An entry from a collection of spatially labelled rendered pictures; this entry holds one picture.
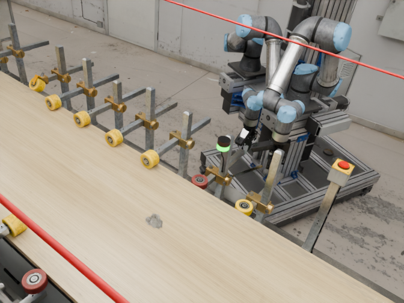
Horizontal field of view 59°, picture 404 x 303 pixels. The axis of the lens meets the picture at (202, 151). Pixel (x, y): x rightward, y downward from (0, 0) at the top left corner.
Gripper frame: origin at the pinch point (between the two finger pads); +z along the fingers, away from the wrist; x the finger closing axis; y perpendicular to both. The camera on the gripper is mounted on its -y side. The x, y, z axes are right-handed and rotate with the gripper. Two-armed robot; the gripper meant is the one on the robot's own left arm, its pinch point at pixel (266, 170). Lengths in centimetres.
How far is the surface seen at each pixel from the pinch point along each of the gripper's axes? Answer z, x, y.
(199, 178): 4.3, -13.6, -29.1
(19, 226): 0, -70, -83
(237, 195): 18.4, -2.3, -10.5
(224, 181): 9.9, -4.2, -18.3
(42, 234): -79, -120, -23
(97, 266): 5, -72, -50
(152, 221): 4, -46, -40
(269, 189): 1.2, -11.5, 3.4
